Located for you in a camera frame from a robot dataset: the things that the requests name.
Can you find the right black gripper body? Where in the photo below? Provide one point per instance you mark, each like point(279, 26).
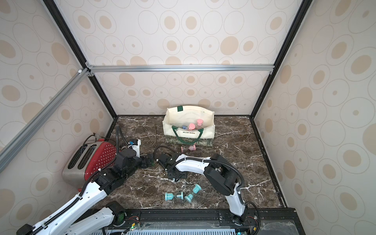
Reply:
point(164, 160)

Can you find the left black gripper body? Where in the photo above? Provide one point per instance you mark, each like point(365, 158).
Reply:
point(144, 161)

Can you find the pink hourglass top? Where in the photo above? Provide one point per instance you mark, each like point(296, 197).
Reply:
point(188, 148)

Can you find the teal hourglass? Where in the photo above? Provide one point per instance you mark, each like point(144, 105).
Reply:
point(189, 197)
point(171, 196)

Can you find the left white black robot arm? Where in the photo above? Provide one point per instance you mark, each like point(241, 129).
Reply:
point(97, 187)

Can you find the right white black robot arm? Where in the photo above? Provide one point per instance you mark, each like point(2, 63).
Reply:
point(222, 176)

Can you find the cream canvas tote bag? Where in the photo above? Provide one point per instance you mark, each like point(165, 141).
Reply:
point(178, 116)

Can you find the red and steel toaster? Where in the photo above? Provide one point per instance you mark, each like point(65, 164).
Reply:
point(86, 160)

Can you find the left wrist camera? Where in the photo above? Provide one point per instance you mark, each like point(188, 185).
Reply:
point(135, 145)

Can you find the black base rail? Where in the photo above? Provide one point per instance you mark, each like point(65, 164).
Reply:
point(186, 222)

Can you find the aluminium frame rail back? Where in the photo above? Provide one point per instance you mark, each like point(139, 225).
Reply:
point(181, 68)

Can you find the aluminium frame rail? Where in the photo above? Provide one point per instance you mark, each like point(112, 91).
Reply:
point(181, 68)
point(23, 137)

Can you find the aluminium frame rail left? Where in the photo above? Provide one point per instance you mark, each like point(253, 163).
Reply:
point(23, 137)

